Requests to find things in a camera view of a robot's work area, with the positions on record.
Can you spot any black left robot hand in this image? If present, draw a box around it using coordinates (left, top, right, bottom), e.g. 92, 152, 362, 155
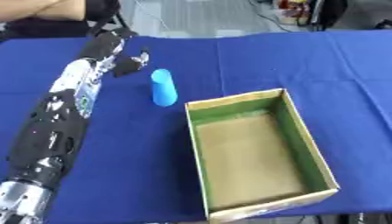
76, 27, 152, 79

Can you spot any cardboard box with green inside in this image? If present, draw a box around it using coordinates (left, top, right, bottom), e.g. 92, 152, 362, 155
184, 87, 342, 223

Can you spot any person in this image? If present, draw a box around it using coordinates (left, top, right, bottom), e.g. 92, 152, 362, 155
0, 0, 123, 39

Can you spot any light blue cylinder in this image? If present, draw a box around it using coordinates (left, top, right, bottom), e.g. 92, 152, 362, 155
150, 68, 179, 108

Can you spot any black cable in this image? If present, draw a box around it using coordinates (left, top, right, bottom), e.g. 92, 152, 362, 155
246, 0, 298, 33

